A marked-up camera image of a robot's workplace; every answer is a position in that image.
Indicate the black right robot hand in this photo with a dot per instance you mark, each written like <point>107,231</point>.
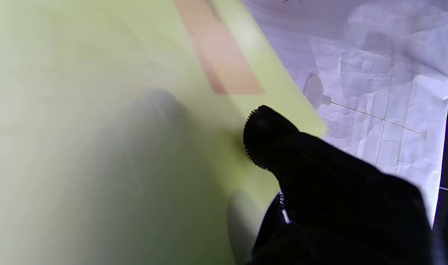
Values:
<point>338,206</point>

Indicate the yellow translucent file folder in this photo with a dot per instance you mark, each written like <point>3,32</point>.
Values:
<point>80,129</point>

